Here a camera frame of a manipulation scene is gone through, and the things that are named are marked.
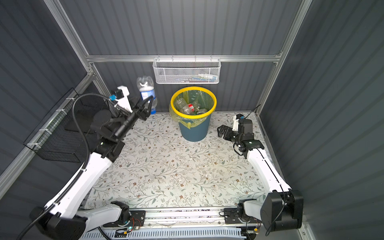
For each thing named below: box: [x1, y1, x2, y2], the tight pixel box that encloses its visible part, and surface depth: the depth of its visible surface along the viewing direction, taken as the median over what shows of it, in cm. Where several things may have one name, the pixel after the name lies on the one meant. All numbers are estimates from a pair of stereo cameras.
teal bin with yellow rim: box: [170, 86, 217, 142], surface depth 96 cm
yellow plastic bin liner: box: [169, 90, 214, 130], surface depth 97 cm
